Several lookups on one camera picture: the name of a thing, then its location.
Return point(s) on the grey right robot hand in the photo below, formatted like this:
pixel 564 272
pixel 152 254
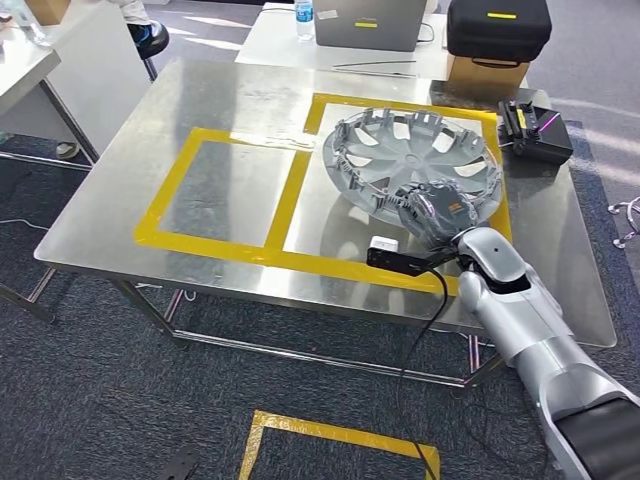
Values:
pixel 440 215

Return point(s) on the grey wheel hubcap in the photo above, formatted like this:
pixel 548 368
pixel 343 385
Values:
pixel 415 159

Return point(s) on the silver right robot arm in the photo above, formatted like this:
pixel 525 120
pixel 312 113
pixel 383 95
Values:
pixel 530 331

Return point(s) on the steel workbench table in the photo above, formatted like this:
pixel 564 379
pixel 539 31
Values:
pixel 125 199

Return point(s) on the brown cardboard box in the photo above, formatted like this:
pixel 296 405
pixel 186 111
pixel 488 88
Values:
pixel 487 79
pixel 47 10

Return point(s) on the black remote controller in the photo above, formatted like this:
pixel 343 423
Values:
pixel 545 139

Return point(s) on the black carrying case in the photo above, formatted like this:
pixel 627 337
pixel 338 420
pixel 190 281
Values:
pixel 500 30

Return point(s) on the grey laptop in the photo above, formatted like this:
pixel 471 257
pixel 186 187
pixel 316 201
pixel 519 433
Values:
pixel 370 26

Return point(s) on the chrome chair base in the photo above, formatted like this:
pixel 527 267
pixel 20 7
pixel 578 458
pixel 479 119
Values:
pixel 630 218

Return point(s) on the clear water bottle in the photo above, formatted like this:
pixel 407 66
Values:
pixel 303 20

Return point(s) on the white table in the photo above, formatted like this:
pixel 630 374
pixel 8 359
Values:
pixel 270 46

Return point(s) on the black round stool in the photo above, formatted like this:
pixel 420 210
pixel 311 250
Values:
pixel 150 40

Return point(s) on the white partition panel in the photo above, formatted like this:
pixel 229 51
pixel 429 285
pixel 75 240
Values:
pixel 110 86

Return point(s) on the person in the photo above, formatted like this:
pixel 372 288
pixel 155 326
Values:
pixel 130 10

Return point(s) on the grey shoe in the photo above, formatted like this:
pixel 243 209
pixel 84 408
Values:
pixel 68 150

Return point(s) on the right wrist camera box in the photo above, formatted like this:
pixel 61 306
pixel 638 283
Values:
pixel 400 260

